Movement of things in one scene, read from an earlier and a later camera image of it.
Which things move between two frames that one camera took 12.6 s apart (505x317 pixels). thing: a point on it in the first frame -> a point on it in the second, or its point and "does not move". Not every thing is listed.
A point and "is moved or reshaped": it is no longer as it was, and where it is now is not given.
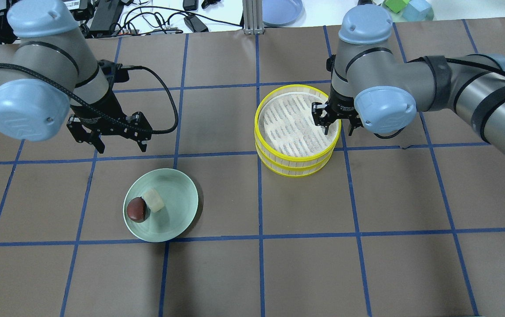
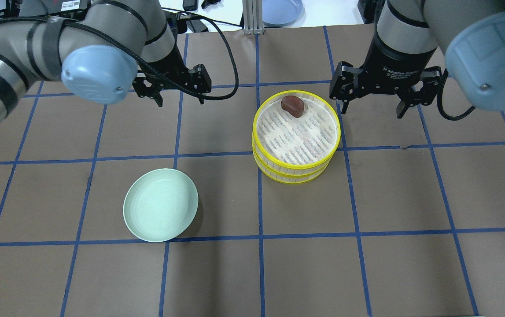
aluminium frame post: (252, 17) does not move
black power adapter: (195, 24) does not move
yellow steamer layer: (284, 130) is moved or reshaped
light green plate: (180, 197) does not move
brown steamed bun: (137, 209) -> (293, 105)
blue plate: (283, 13) does not move
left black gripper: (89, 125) -> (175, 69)
